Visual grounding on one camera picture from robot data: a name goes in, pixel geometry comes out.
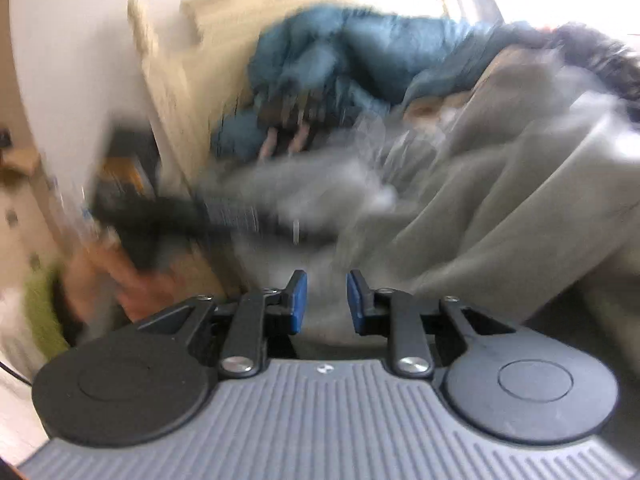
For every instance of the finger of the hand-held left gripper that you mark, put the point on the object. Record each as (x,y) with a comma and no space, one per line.
(245,222)

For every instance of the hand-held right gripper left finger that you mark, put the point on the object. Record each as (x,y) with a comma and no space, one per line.
(298,305)

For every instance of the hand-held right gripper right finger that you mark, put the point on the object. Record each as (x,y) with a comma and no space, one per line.
(356,305)

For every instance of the grey hoodie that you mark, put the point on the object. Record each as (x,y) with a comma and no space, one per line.
(500,200)

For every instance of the person's left hand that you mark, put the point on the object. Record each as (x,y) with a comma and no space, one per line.
(130,295)

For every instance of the dark cloth with pink tassels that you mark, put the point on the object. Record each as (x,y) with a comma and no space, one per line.
(295,115)

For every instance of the cream carved headboard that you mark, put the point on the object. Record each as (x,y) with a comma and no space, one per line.
(200,35)

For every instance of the beige zip jacket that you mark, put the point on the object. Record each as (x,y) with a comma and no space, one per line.
(435,107)

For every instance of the blue denim jeans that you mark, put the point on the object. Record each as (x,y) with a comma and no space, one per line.
(475,55)

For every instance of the black garment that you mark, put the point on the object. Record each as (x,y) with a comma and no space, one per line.
(595,55)

